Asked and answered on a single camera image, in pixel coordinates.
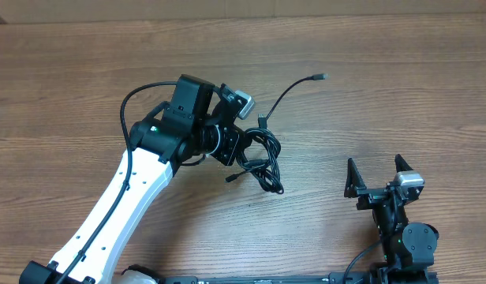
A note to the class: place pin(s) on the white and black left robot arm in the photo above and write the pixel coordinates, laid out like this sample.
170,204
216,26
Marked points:
199,120

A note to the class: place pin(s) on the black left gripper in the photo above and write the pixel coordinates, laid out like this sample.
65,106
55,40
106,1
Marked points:
236,140

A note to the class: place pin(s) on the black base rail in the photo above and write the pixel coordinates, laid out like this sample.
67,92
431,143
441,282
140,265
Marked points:
136,274

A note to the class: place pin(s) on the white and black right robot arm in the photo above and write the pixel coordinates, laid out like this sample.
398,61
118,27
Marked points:
407,246

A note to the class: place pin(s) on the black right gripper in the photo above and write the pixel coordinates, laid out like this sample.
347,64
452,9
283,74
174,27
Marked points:
371,196

